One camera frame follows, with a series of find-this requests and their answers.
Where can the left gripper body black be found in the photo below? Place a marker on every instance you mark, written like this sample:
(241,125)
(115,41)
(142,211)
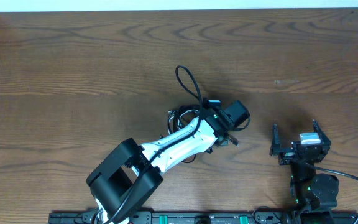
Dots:
(234,140)

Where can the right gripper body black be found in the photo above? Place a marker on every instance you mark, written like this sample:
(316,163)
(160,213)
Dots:
(286,157)

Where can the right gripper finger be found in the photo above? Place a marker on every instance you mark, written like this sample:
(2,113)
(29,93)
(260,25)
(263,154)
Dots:
(275,145)
(323,139)

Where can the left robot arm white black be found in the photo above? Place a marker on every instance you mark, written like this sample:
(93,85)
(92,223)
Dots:
(131,172)

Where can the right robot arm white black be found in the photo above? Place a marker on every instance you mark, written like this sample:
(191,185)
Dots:
(315,193)

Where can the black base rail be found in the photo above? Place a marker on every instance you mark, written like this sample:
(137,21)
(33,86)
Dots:
(261,216)

